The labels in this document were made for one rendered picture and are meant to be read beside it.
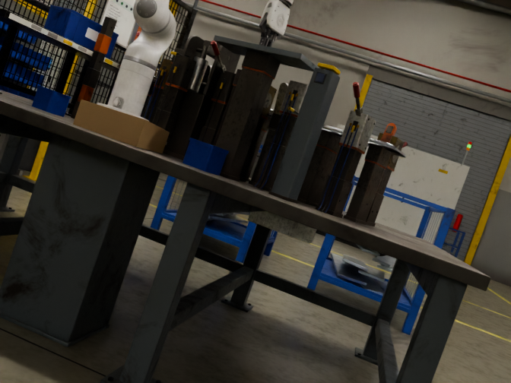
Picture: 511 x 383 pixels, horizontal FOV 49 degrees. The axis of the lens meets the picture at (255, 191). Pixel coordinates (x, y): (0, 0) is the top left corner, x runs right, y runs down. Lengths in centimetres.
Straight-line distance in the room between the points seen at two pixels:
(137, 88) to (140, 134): 19
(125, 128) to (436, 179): 874
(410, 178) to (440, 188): 54
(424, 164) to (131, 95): 863
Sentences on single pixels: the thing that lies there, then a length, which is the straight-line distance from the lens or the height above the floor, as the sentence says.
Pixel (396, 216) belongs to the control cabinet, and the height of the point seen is 76.
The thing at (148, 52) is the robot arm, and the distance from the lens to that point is 206.
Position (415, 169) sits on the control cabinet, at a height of 165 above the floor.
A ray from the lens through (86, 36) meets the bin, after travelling 282.
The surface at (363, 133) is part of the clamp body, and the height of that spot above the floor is 100.
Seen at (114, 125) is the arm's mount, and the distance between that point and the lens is 197.
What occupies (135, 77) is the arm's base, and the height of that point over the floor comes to 93.
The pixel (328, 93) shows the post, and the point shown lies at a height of 107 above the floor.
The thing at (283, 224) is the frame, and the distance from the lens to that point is 283.
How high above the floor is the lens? 77
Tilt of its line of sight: 2 degrees down
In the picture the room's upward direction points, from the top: 19 degrees clockwise
